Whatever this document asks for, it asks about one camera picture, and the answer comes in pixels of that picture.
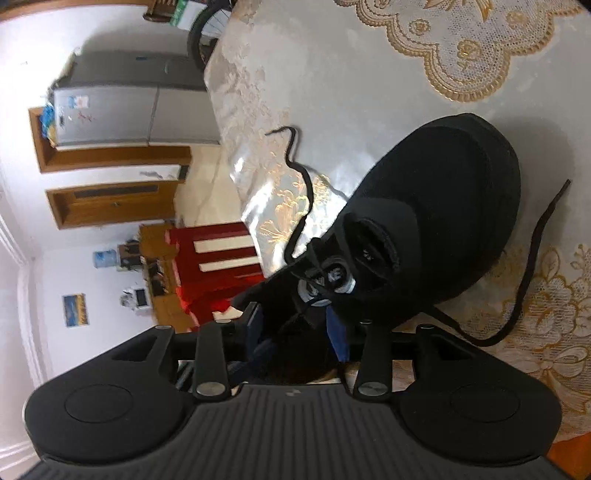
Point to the wall picture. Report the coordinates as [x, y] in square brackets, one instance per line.
[75, 310]

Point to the white green carton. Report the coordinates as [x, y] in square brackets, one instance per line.
[189, 14]

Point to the wooden bench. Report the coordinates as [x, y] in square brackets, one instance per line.
[159, 9]

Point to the black shoelace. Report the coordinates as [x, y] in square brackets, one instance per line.
[532, 251]

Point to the white microwave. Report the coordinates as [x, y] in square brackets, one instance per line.
[138, 298]

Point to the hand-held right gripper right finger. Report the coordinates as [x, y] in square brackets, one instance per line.
[336, 339]

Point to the black sneaker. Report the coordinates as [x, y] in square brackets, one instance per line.
[438, 184]

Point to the wooden cabinet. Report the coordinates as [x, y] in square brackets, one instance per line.
[161, 304]

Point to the black bicycle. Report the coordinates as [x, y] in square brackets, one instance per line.
[196, 37]

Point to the blue water bottle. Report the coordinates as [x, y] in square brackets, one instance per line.
[104, 259]

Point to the wooden door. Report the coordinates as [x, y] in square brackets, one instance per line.
[111, 205]

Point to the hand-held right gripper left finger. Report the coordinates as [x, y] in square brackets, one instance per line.
[255, 323]

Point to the silver refrigerator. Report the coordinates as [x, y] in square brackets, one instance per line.
[129, 106]

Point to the blue plastic bag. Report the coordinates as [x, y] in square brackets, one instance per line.
[47, 122]

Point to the red wooden chair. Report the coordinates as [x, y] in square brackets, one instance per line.
[184, 258]

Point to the wooden door frame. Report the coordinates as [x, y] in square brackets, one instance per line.
[111, 159]

